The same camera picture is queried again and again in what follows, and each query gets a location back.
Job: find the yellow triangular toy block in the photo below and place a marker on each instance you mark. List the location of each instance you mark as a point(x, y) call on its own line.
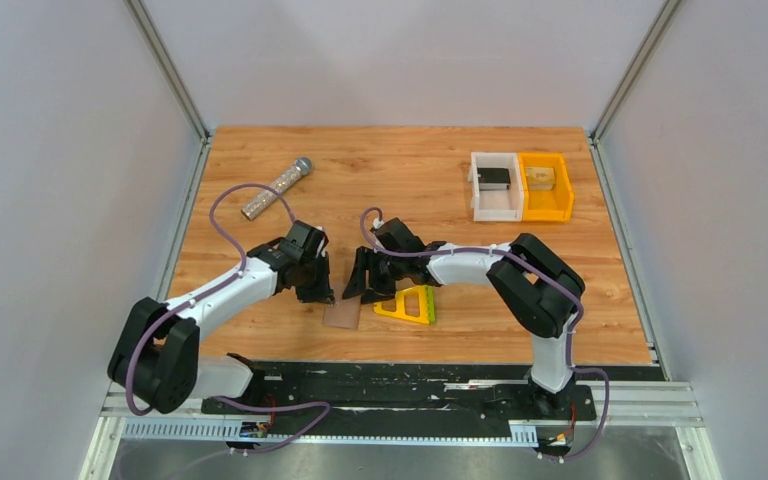
point(408, 305)

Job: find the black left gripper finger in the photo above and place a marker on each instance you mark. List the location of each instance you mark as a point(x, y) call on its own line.
point(306, 284)
point(326, 292)

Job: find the left aluminium frame post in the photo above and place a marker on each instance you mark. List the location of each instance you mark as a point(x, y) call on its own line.
point(145, 24)

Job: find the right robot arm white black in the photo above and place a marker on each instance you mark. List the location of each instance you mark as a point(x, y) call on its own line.
point(540, 290)

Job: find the white plastic bin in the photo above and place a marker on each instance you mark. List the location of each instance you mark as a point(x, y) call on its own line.
point(496, 206)

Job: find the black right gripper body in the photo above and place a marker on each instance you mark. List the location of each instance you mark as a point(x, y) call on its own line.
point(379, 273)

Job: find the yellow plastic bin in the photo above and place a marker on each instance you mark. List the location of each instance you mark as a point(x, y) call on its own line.
point(549, 196)

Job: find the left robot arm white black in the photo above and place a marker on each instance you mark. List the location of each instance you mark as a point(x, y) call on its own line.
point(157, 355)

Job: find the pink leather card holder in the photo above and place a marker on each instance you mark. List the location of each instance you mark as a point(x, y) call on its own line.
point(344, 314)

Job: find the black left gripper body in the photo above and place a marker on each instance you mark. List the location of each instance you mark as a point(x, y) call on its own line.
point(314, 279)

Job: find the black card in white bin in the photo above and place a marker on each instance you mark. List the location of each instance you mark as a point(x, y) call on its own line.
point(493, 179)

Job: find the right aluminium frame post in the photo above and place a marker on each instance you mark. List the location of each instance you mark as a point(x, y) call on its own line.
point(653, 36)

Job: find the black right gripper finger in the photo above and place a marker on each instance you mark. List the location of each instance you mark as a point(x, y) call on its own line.
point(356, 284)
point(379, 291)

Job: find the aluminium frame post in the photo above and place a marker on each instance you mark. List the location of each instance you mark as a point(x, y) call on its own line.
point(145, 24)
point(653, 36)

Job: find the green toy brick strip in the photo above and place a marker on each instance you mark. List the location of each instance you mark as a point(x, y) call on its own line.
point(430, 313)

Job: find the silver glitter microphone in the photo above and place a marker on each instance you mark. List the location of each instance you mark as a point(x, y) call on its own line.
point(301, 167)

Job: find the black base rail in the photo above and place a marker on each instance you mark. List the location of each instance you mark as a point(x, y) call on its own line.
point(406, 400)

